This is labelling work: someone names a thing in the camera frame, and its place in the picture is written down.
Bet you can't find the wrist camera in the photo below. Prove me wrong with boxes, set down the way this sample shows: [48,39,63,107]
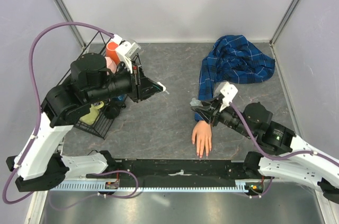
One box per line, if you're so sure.
[216,82,238,112]
[112,34,141,73]

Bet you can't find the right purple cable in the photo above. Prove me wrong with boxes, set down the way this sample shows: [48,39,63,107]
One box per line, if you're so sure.
[229,101,339,168]

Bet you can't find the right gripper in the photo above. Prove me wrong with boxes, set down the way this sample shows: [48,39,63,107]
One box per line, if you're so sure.
[192,94,254,139]

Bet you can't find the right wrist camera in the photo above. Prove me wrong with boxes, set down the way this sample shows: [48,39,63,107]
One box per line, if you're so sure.
[216,82,238,112]

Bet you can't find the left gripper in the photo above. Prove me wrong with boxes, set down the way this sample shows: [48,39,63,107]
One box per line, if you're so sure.
[87,59,165,104]

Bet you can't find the yellow mug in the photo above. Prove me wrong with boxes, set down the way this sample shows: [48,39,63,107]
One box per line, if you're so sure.
[80,101,105,126]

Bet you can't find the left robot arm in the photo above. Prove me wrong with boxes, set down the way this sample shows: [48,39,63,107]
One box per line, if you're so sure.
[6,53,166,192]

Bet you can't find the white nail polish cap brush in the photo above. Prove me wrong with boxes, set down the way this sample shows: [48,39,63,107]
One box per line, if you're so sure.
[157,82,170,94]

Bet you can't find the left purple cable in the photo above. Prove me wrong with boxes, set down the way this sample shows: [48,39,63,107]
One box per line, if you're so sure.
[2,22,117,205]

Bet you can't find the aluminium corner post left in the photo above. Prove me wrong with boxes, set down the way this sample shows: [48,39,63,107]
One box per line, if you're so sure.
[53,0,86,48]

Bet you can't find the blue glass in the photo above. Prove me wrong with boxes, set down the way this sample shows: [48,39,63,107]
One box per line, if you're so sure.
[114,95,125,102]

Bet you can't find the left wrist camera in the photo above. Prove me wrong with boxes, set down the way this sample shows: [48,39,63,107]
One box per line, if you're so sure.
[112,34,141,73]

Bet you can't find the blue plaid shirt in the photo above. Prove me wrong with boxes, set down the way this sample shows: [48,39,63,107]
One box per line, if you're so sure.
[194,34,276,123]

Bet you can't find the purple cable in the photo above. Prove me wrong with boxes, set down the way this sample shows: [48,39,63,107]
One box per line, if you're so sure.
[229,101,339,168]
[2,22,117,205]

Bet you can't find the orange mug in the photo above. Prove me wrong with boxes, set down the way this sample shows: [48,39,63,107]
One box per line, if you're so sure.
[106,40,120,65]

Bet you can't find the light blue cable duct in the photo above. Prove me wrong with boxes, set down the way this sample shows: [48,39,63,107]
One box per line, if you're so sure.
[53,176,249,193]

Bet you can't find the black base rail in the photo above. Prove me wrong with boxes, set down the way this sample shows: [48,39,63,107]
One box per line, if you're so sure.
[63,150,276,189]

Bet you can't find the pink mug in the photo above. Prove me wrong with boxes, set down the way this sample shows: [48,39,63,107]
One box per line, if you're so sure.
[105,57,117,74]

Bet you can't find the mannequin hand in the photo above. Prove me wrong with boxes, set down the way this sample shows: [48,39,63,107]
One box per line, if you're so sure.
[192,121,212,158]

